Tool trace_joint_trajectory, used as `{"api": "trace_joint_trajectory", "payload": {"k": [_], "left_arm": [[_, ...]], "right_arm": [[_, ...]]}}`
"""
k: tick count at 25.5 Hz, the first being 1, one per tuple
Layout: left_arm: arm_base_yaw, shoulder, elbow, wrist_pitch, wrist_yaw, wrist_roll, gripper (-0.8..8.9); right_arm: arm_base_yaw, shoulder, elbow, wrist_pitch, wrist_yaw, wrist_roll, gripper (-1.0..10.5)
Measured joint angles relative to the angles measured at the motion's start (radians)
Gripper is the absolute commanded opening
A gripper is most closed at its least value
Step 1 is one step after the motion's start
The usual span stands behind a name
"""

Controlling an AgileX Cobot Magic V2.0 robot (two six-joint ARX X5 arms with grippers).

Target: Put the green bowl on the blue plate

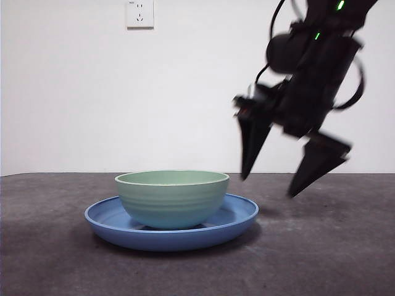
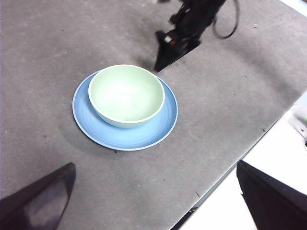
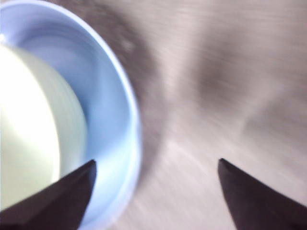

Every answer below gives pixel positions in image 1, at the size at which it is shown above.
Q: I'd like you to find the white wall socket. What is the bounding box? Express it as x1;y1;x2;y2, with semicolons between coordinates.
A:
126;0;155;31

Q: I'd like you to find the black thin arm cable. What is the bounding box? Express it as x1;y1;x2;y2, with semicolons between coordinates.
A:
268;0;286;39

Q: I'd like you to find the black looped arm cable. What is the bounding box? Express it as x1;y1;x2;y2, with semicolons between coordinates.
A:
331;54;367;111

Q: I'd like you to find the right wrist grey camera box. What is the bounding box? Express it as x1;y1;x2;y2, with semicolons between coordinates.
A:
246;82;266;104

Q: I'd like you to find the blue round plate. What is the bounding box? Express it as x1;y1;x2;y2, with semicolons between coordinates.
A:
84;193;260;252

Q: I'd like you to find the green ribbed bowl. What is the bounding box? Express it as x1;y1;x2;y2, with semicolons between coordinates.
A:
114;170;231;230

